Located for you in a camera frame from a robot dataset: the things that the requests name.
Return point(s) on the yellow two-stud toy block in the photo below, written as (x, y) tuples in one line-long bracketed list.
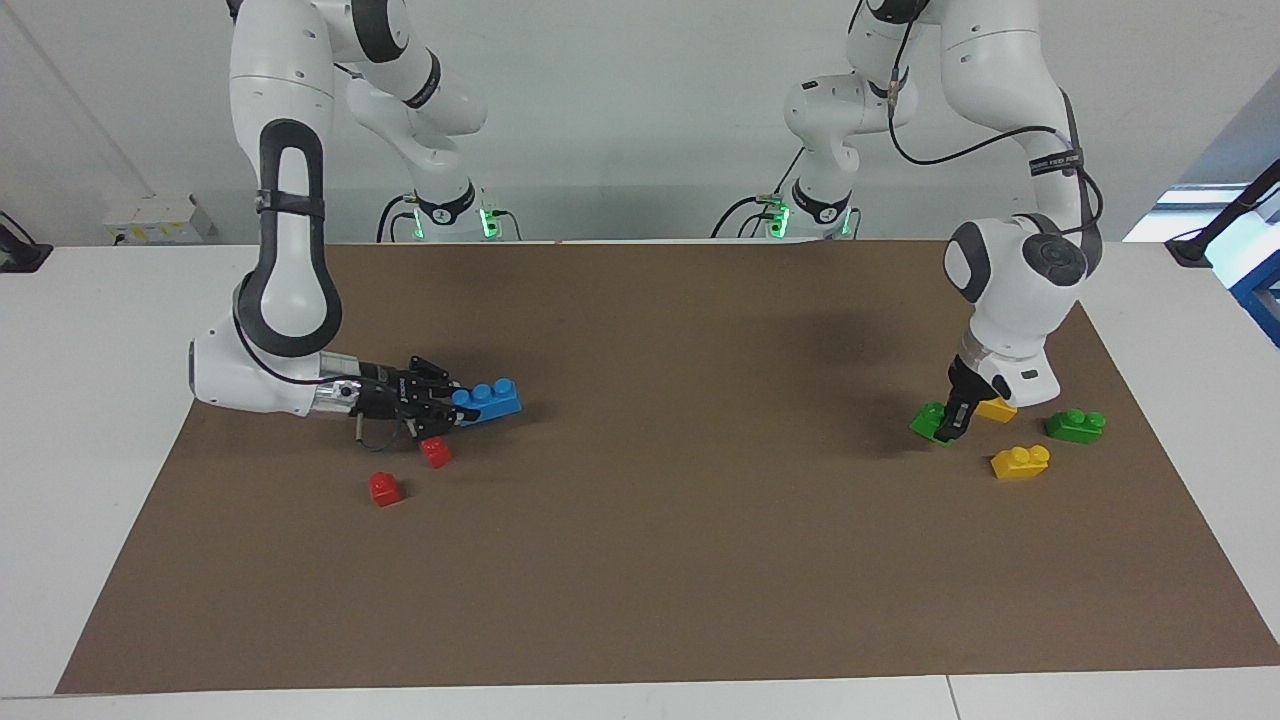
[(1018, 464), (998, 409)]

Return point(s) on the black table clamp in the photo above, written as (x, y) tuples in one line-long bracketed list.
[(20, 258)]

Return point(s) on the blue metal frame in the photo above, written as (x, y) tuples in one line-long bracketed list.
[(1262, 290)]

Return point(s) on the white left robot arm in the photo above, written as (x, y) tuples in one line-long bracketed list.
[(1010, 290)]

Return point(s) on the red single-stud toy block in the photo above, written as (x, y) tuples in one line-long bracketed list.
[(437, 455), (385, 490)]

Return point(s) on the brown table mat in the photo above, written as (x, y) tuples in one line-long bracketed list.
[(640, 560)]

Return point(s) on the green two-stud toy block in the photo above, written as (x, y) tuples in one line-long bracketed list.
[(1074, 428), (926, 420)]

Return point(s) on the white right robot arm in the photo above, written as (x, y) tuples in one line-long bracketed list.
[(280, 70)]

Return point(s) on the white power strip box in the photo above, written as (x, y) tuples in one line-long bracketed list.
[(155, 220)]

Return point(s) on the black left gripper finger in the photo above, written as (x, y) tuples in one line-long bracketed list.
[(955, 418)]

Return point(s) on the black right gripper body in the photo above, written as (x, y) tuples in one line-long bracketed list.
[(385, 395)]

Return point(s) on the blue three-stud toy block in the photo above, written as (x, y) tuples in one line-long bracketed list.
[(492, 400)]

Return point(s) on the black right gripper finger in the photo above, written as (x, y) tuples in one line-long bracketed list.
[(435, 377), (440, 418)]

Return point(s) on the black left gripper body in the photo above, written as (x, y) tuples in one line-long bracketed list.
[(968, 385)]

